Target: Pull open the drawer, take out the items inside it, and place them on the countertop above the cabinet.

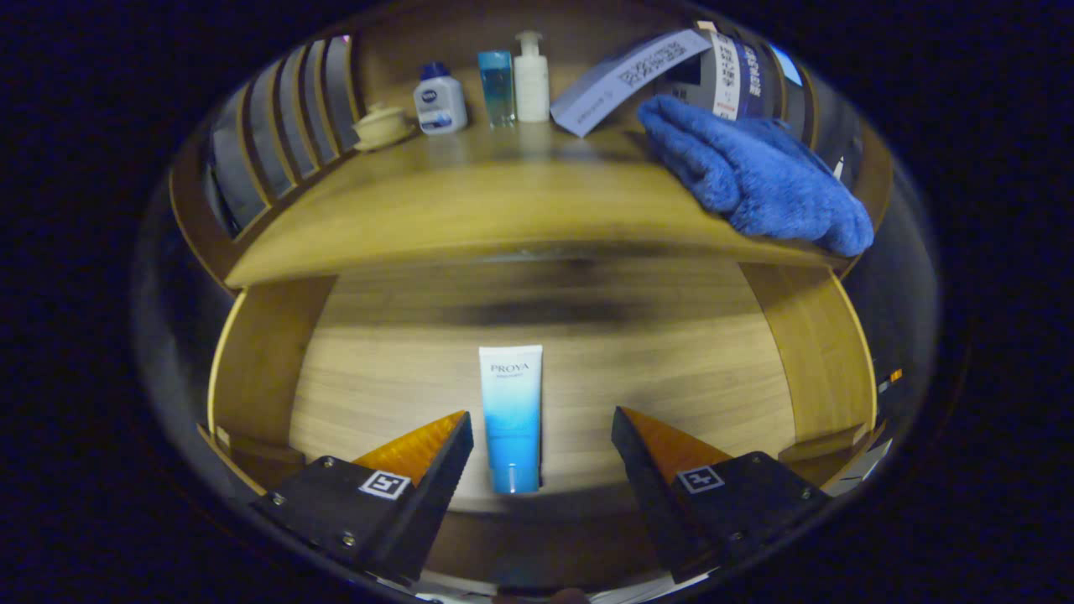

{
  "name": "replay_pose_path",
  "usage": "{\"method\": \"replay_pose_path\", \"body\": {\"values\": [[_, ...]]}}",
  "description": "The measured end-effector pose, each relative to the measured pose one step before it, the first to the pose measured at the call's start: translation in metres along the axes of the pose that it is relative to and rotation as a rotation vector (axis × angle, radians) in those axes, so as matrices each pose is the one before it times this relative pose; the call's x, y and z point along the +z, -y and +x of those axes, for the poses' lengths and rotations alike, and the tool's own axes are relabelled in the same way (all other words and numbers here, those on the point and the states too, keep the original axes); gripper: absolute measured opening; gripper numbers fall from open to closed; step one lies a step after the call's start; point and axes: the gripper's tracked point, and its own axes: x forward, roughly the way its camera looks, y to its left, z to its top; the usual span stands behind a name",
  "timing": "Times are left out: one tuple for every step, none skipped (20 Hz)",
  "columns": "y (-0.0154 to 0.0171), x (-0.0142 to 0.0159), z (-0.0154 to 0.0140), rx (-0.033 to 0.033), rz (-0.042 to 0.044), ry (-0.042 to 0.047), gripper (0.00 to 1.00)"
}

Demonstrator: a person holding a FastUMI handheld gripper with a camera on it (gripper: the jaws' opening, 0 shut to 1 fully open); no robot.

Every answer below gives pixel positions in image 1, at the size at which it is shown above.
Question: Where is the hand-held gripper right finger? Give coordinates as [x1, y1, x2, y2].
[611, 406, 832, 584]

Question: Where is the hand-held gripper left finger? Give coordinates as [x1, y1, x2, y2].
[250, 410, 475, 586]

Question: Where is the wooden drawer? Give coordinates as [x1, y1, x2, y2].
[197, 252, 890, 588]

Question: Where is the blue white cosmetic tube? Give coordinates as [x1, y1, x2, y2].
[478, 345, 544, 495]

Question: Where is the wooden countertop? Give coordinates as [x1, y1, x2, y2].
[225, 117, 848, 290]

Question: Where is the blue folded towel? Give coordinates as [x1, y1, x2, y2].
[636, 94, 875, 258]

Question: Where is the small beige lidded cup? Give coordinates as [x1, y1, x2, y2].
[351, 102, 416, 153]

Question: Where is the black backdrop cloth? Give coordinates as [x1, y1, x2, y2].
[134, 34, 941, 404]

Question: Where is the white bottle blue cap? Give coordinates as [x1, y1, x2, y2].
[413, 62, 468, 136]

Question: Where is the pale blue leaning book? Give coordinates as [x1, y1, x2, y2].
[550, 29, 714, 138]

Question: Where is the teal clear bottle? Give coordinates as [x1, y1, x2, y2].
[477, 50, 517, 129]

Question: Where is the dark blue book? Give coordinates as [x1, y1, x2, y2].
[738, 38, 769, 118]

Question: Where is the white pump bottle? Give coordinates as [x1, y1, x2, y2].
[514, 30, 551, 124]

